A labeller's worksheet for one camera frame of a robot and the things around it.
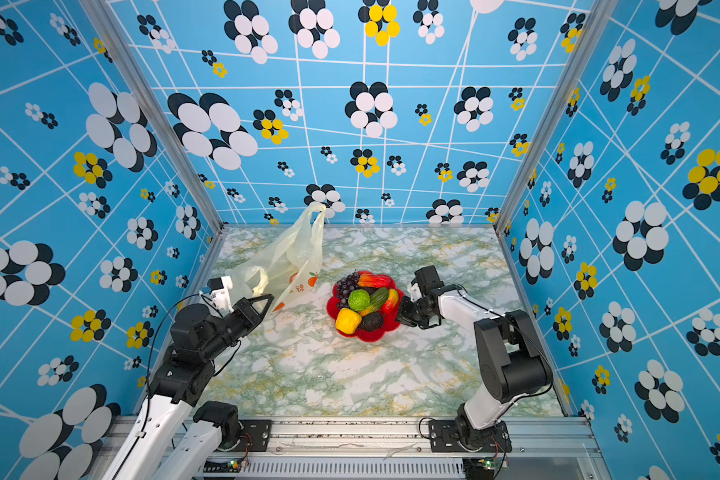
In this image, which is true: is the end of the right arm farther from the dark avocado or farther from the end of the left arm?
the end of the left arm

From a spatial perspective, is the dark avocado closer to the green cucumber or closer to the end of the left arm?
the green cucumber

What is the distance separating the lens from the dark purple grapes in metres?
0.93

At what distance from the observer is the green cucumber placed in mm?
929

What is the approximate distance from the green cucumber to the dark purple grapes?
0.07m
